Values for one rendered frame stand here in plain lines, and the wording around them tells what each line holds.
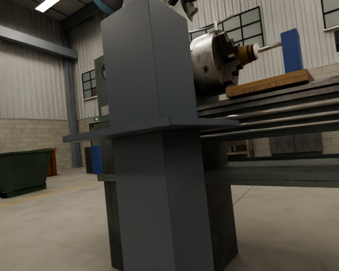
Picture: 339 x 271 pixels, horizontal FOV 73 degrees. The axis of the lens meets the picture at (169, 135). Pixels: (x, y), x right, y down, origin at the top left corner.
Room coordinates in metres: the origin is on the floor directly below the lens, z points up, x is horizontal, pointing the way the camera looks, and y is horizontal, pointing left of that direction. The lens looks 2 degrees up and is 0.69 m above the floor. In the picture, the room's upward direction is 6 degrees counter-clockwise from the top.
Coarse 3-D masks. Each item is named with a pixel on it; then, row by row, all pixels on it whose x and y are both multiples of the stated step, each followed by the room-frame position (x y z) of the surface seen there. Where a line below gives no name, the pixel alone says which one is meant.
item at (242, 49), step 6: (240, 48) 1.06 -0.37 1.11; (246, 48) 1.04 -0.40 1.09; (252, 48) 1.03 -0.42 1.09; (234, 54) 1.09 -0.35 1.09; (240, 54) 1.06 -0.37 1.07; (246, 54) 1.04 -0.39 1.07; (252, 54) 1.03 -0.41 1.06; (240, 60) 1.07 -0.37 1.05; (246, 60) 1.06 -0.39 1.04; (252, 60) 1.06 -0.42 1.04
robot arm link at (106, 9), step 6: (96, 0) 0.80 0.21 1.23; (102, 0) 0.79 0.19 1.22; (108, 0) 0.78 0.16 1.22; (114, 0) 0.78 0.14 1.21; (120, 0) 0.78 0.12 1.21; (102, 6) 0.81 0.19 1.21; (108, 6) 0.80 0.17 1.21; (114, 6) 0.81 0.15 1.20; (120, 6) 0.81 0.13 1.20; (108, 12) 0.84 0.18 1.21
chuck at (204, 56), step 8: (200, 40) 1.08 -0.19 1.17; (208, 40) 1.04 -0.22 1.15; (216, 40) 1.07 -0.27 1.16; (200, 48) 1.06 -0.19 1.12; (208, 48) 1.03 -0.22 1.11; (216, 48) 1.06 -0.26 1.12; (200, 56) 1.06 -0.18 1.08; (208, 56) 1.03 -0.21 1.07; (216, 56) 1.05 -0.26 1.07; (224, 56) 1.18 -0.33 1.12; (200, 64) 1.06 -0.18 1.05; (208, 64) 1.04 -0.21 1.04; (216, 64) 1.05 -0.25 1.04; (200, 72) 1.08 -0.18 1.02; (208, 72) 1.06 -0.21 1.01; (216, 72) 1.04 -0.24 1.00; (208, 80) 1.08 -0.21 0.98; (216, 80) 1.07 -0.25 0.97; (208, 88) 1.12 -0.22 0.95; (216, 88) 1.11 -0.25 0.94
